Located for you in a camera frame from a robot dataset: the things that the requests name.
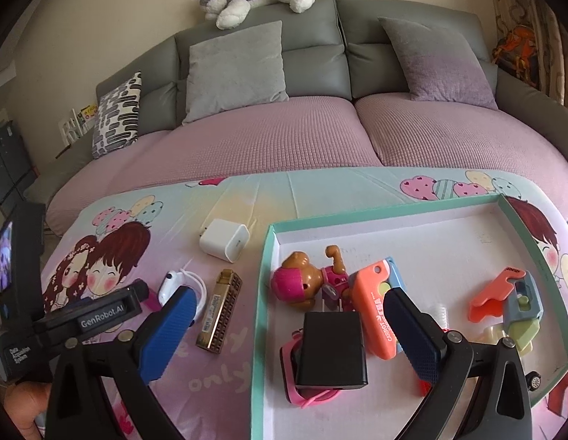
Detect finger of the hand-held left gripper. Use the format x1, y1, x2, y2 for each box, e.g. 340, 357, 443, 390
128, 282, 151, 313

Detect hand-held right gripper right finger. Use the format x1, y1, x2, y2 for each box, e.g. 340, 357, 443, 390
384, 288, 534, 440

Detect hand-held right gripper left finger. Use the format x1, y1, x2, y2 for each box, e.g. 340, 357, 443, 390
43, 285, 198, 440

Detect white round toy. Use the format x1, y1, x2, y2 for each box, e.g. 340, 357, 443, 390
157, 269, 208, 322

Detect red bottle with white cap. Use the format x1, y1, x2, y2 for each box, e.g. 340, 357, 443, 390
417, 302, 450, 397

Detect orange and blue toy gun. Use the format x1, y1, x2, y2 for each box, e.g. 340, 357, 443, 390
348, 257, 406, 359

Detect orange blue green toy knife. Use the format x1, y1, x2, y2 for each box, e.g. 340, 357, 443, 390
469, 266, 543, 353

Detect teal-edged white box tray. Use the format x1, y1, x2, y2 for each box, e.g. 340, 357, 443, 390
251, 194, 568, 440

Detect pink toy watch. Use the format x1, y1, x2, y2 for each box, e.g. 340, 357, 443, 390
279, 327, 344, 408

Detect person's left hand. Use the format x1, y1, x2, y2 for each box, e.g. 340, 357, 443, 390
3, 382, 53, 440

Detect gold harmonica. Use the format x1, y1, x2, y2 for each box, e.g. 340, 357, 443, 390
195, 269, 243, 353

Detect black rectangular box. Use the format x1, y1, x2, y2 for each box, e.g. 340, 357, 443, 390
295, 312, 368, 390

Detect white charger plug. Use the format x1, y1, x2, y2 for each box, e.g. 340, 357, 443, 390
199, 219, 250, 262

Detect brown dog toy pink helmet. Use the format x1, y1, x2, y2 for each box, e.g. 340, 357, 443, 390
271, 245, 358, 315

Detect dark blue cabinet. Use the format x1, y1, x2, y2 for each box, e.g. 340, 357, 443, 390
0, 119, 37, 207

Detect printed cartoon cloth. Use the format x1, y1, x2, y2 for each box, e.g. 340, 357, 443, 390
36, 165, 568, 440

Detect black and white patterned pillow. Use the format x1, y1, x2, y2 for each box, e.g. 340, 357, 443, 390
92, 72, 142, 159

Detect books beside sofa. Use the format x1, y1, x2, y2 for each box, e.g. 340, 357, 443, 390
59, 104, 99, 145

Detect pink sofa cover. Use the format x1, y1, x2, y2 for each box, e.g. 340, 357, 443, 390
45, 92, 568, 234

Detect plain grey pillow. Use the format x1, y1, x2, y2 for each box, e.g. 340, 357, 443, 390
182, 21, 290, 124

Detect grey and lilac pillow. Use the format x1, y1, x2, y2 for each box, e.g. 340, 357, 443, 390
378, 17, 499, 111

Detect orange backpack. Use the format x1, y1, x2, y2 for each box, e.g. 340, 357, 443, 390
492, 25, 541, 88

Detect grey sofa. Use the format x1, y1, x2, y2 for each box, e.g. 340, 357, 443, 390
25, 0, 568, 221

